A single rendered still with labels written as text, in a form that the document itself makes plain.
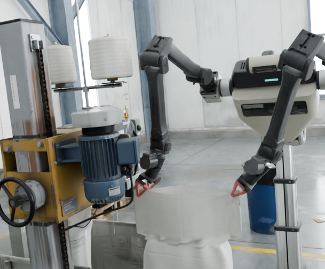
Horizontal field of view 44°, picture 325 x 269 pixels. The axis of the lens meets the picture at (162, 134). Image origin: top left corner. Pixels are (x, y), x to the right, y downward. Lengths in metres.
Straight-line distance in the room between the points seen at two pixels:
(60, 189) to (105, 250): 1.00
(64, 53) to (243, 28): 8.36
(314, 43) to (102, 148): 0.79
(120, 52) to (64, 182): 0.53
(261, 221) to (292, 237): 1.73
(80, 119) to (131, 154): 0.22
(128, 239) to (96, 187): 0.93
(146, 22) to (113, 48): 9.01
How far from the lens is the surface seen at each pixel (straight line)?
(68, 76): 1.70
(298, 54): 1.41
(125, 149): 1.44
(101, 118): 1.40
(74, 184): 1.60
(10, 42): 1.56
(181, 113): 10.42
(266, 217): 3.95
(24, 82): 1.52
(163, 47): 1.55
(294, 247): 2.28
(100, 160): 1.43
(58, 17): 7.90
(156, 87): 1.59
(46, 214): 1.56
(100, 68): 1.54
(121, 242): 2.38
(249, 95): 1.94
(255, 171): 1.54
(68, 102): 7.79
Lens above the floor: 1.50
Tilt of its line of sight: 7 degrees down
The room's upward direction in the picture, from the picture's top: 5 degrees counter-clockwise
